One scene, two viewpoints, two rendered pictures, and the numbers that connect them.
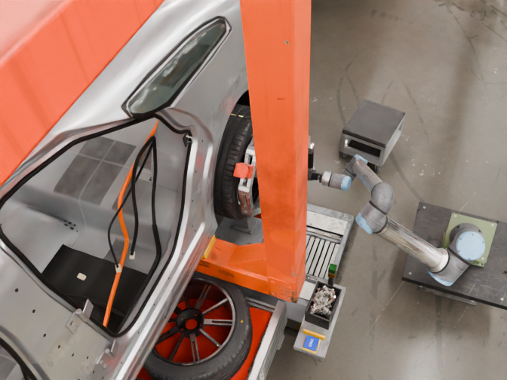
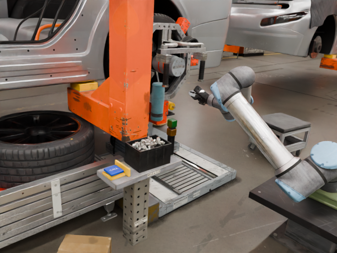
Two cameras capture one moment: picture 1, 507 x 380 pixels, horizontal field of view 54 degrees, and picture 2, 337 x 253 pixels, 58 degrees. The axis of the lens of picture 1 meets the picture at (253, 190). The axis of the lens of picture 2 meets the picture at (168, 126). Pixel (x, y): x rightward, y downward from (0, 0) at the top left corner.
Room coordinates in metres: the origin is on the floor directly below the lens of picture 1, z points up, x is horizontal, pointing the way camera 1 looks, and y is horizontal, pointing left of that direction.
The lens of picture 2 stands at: (-0.12, -0.86, 1.20)
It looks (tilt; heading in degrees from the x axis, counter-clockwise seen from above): 21 degrees down; 19
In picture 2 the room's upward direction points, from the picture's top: 4 degrees clockwise
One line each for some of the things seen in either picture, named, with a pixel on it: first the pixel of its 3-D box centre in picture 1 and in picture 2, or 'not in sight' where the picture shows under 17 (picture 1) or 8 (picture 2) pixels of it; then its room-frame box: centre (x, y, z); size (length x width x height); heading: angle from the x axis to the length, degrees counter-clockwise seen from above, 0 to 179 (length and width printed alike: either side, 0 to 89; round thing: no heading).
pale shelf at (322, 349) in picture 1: (320, 317); (141, 167); (1.15, -0.29, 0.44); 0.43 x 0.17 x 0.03; 153
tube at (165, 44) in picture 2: not in sight; (164, 38); (1.76, -0.13, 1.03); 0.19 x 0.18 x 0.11; 63
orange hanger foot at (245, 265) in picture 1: (228, 253); (97, 92); (1.46, 0.18, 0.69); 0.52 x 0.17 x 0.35; 63
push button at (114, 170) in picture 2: (311, 343); (113, 171); (0.99, -0.21, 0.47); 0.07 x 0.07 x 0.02; 63
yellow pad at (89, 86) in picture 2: (199, 243); (83, 85); (1.53, 0.33, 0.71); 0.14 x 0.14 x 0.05; 63
